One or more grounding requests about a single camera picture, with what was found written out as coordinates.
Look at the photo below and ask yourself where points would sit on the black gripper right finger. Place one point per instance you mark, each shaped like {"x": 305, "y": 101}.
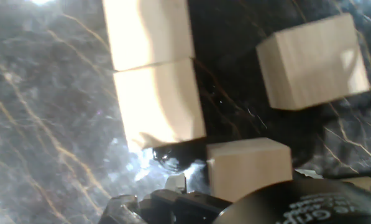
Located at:
{"x": 188, "y": 208}

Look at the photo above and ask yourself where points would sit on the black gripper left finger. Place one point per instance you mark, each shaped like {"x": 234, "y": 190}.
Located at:
{"x": 123, "y": 211}

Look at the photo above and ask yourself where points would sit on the dark marbled table mat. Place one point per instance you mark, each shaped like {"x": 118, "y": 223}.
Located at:
{"x": 48, "y": 93}

